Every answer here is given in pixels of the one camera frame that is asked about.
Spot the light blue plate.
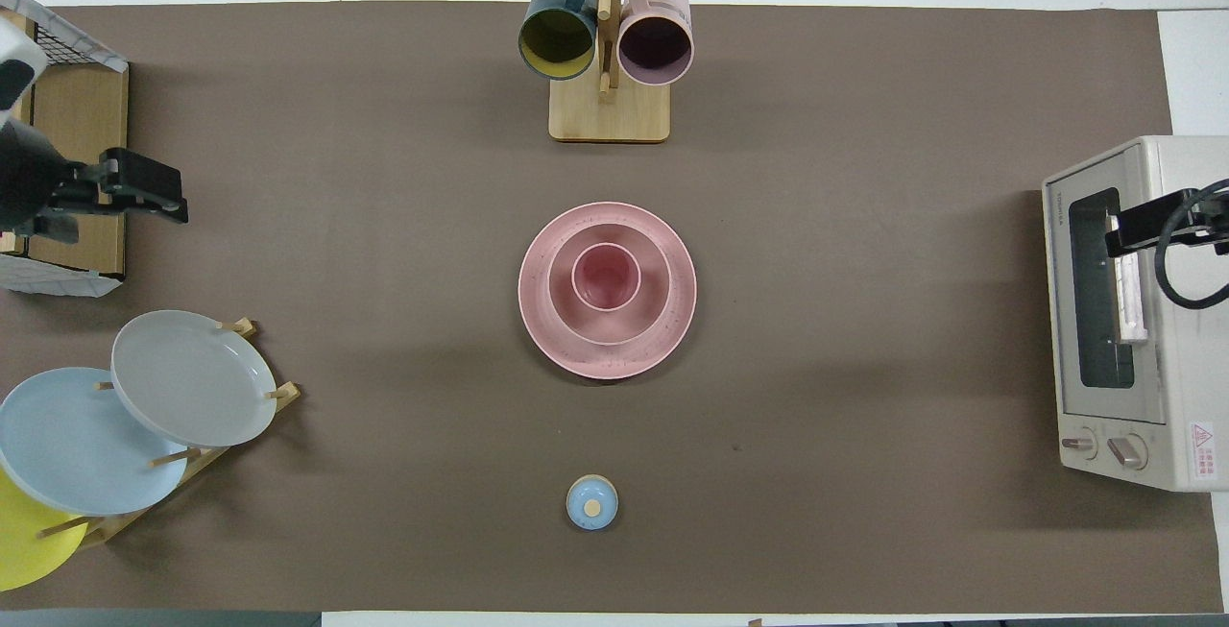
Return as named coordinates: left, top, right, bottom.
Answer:
left=0, top=367, right=189, bottom=517

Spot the pink bowl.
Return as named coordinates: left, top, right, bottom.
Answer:
left=548, top=222, right=673, bottom=346

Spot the yellow plate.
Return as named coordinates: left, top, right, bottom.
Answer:
left=0, top=467, right=90, bottom=593

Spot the grey plate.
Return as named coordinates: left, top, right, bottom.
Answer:
left=110, top=309, right=278, bottom=448

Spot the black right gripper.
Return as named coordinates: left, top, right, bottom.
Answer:
left=1103, top=186, right=1229, bottom=259

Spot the pale pink mug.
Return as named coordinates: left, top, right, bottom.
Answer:
left=617, top=0, right=694, bottom=87

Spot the pink cup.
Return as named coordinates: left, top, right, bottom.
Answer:
left=571, top=243, right=642, bottom=312

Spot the brown table mat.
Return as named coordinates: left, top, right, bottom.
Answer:
left=0, top=1, right=1225, bottom=614

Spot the cream toaster oven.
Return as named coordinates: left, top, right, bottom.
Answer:
left=1042, top=135, right=1229, bottom=494

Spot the wooden mug tree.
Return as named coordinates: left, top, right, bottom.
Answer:
left=516, top=0, right=703, bottom=144

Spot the pink plate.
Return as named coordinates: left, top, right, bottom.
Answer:
left=518, top=202, right=698, bottom=381

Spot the wire and wood shelf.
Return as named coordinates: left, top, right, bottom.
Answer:
left=0, top=0, right=131, bottom=298

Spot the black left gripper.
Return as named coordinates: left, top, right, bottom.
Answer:
left=0, top=117, right=190, bottom=245

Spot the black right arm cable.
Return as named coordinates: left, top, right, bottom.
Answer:
left=1155, top=179, right=1229, bottom=311

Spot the wooden plate rack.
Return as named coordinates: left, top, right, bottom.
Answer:
left=38, top=318, right=301, bottom=551

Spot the dark teal mug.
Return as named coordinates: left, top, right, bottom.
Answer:
left=518, top=0, right=598, bottom=82

